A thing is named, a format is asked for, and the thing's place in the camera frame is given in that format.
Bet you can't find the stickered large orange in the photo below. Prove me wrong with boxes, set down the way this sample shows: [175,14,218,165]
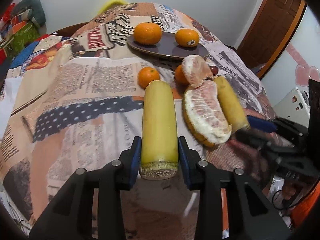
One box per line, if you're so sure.
[175,29,200,48]

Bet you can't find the lower peeled pomelo piece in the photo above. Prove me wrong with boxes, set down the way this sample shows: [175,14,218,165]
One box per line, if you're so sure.
[183,80,232,147]

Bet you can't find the peeled pomelo piece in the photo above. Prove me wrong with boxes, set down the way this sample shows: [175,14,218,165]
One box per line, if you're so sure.
[183,80,232,147]
[182,55,213,88]

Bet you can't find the dark red grape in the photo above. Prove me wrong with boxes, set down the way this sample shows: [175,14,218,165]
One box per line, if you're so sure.
[210,66,219,76]

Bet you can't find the upper peeled pomelo piece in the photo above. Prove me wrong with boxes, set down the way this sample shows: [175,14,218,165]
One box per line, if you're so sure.
[182,55,213,88]

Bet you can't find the wooden wardrobe with hearts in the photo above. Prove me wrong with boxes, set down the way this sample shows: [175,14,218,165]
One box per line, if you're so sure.
[236,0,320,111]

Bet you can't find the newspaper print tablecloth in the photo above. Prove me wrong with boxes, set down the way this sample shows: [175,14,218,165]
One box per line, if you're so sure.
[1,3,275,235]

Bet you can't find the dark purple plate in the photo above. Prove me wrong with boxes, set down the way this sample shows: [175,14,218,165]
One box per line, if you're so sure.
[127,32,209,60]

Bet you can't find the small mandarin orange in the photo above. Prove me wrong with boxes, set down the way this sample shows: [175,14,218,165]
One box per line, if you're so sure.
[138,67,160,89]

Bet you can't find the patchwork blue quilt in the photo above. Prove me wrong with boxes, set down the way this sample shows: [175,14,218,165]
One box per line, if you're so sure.
[1,34,69,80]

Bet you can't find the green storage box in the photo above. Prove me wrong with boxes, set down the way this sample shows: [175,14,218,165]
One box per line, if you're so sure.
[9,22,40,55]

